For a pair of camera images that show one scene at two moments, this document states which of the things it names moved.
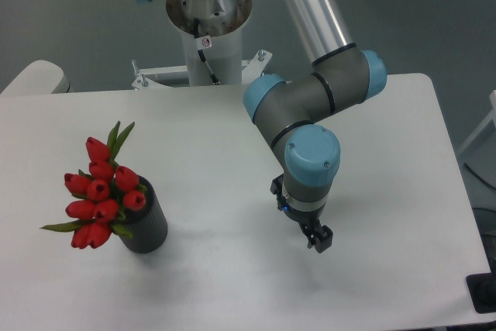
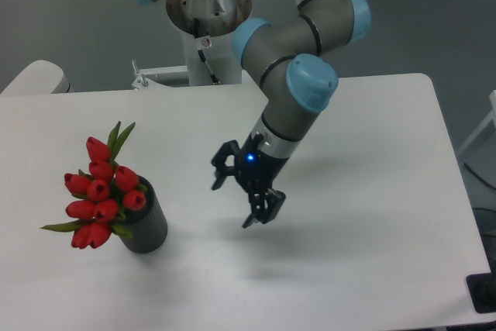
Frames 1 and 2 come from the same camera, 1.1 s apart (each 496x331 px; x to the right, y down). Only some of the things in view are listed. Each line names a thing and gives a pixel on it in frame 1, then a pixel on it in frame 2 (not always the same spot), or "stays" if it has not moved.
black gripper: (318, 236) → (256, 169)
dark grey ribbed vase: (148, 225) stays
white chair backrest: (41, 77) stays
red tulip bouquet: (103, 194) stays
